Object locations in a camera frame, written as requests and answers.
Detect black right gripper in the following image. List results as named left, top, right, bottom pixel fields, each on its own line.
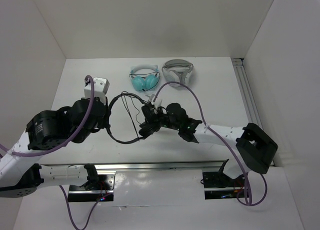
left=139, top=105, right=181, bottom=135

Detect black wired headphones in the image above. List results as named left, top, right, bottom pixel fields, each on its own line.
left=106, top=91, right=147, bottom=144

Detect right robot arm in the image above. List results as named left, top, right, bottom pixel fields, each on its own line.
left=139, top=103, right=278, bottom=186

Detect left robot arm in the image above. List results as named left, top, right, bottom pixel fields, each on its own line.
left=0, top=98, right=108, bottom=198

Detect teal headphones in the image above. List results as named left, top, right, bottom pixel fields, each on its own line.
left=129, top=64, right=161, bottom=92

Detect grey white headphones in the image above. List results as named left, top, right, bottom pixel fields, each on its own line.
left=161, top=59, right=194, bottom=87

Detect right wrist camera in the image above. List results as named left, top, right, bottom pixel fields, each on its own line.
left=145, top=94, right=163, bottom=114

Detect aluminium rail front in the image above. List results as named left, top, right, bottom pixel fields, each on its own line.
left=95, top=161, right=225, bottom=173

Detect aluminium rail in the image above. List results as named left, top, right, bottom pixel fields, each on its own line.
left=231, top=57, right=296, bottom=168
left=95, top=161, right=225, bottom=173

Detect aluminium rail right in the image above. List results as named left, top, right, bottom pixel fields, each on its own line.
left=231, top=57, right=296, bottom=168

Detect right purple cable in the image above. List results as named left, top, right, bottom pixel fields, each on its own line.
left=152, top=81, right=268, bottom=207

